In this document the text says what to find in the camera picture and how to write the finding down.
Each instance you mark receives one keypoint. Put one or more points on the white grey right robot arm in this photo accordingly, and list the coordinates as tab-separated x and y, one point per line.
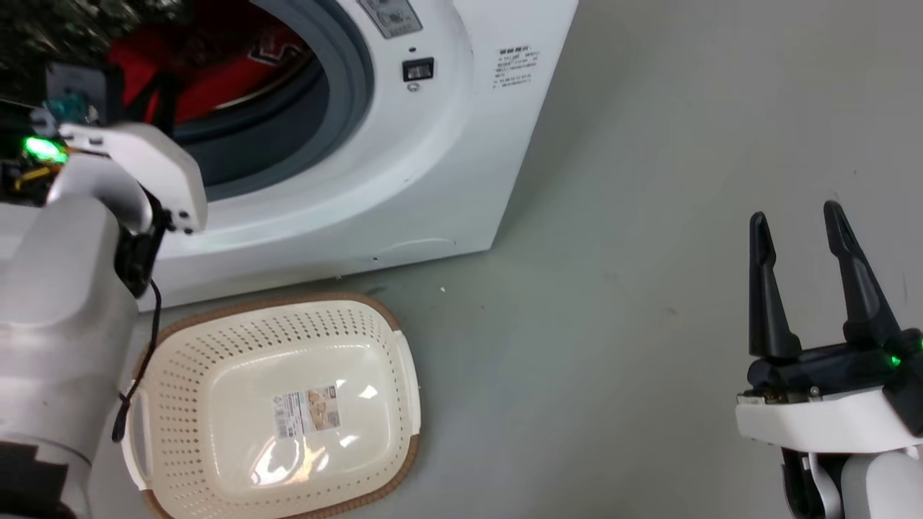
858	486

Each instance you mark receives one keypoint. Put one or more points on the grey rubber door gasket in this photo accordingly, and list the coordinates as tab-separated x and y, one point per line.
339	94

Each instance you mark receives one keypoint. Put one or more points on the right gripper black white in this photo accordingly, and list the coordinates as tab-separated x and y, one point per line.
829	411

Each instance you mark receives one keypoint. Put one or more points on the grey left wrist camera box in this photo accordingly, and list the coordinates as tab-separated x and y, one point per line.
78	92

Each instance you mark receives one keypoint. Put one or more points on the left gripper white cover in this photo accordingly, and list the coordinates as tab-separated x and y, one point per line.
155	169

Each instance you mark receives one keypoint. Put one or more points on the white front-load washing machine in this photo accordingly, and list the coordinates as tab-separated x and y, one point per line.
433	166

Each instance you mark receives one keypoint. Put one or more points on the red garment with white print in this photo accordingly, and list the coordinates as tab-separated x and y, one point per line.
216	65

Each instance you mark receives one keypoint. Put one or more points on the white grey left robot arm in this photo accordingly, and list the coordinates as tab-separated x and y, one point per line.
58	324

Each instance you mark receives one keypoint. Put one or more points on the black door lock slot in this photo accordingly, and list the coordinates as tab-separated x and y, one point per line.
417	69

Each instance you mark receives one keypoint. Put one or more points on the printed text label on washer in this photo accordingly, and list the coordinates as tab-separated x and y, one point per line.
516	68

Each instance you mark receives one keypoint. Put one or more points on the cream perforated plastic laundry basket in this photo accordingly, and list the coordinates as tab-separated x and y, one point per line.
288	404

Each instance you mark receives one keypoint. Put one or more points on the paper label sticker in basket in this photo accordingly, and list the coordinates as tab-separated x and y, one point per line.
306	411

